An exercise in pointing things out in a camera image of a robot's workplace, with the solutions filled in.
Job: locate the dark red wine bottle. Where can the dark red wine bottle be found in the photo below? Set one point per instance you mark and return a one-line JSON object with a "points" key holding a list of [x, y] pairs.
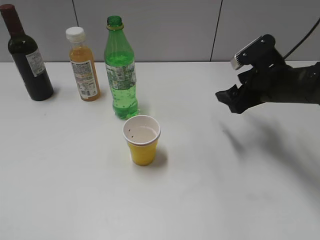
{"points": [[26, 56]]}

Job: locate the yellow paper cup white inside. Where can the yellow paper cup white inside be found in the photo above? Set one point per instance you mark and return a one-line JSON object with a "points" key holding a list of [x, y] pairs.
{"points": [[142, 133]]}

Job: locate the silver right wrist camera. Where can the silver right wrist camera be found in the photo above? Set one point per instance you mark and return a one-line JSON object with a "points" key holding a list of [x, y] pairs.
{"points": [[253, 51]]}

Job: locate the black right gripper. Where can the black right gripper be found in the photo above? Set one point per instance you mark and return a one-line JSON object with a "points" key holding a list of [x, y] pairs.
{"points": [[270, 80]]}

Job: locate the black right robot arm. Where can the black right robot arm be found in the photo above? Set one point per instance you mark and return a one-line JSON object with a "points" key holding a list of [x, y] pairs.
{"points": [[271, 80]]}

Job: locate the orange juice bottle white cap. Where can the orange juice bottle white cap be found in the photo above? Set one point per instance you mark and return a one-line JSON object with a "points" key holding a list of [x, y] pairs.
{"points": [[83, 64]]}

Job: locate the green sprite plastic bottle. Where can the green sprite plastic bottle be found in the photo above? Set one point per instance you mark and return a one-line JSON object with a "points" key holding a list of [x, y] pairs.
{"points": [[119, 61]]}

